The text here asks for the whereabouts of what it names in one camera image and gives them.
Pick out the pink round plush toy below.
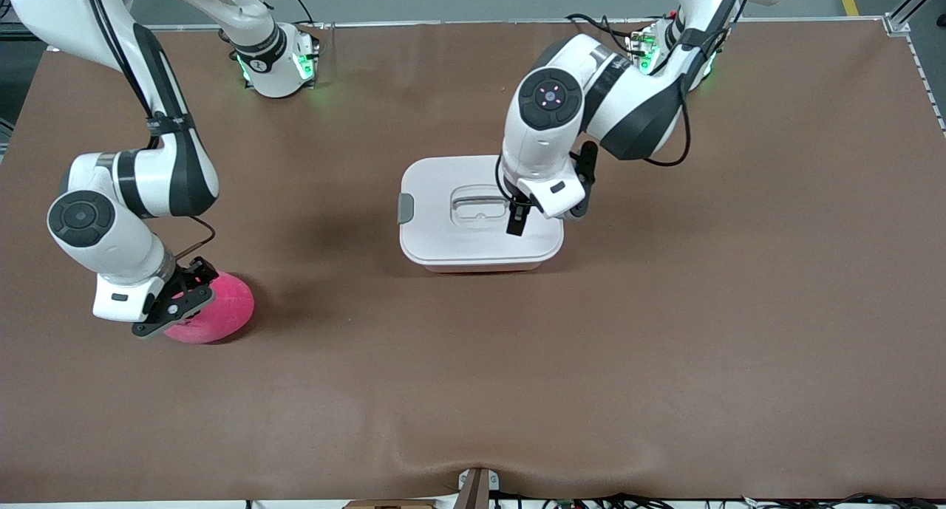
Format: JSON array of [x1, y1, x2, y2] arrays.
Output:
[[164, 271, 255, 345]]

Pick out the white box lid grey latches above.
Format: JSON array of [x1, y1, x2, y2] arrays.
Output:
[[398, 155, 565, 267]]

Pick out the pink plastic storage box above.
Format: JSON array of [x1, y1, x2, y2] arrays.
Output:
[[421, 262, 549, 274]]

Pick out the brown table mat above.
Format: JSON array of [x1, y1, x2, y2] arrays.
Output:
[[0, 19, 946, 504]]

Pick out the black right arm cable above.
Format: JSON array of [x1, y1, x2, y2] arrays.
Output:
[[83, 0, 217, 262]]

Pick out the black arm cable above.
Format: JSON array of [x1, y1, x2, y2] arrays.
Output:
[[83, 0, 217, 262], [642, 0, 756, 168]]

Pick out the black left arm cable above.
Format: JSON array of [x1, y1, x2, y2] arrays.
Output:
[[642, 0, 756, 168]]

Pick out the black left base cable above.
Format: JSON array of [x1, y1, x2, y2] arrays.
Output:
[[565, 13, 655, 58]]

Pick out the black base cable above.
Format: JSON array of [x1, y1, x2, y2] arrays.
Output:
[[279, 0, 319, 28], [565, 13, 655, 58]]

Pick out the aluminium frame post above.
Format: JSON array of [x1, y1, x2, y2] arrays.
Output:
[[885, 0, 946, 35], [0, 18, 61, 52]]

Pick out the black right base cable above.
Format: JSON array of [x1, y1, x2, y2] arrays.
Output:
[[279, 0, 319, 28]]

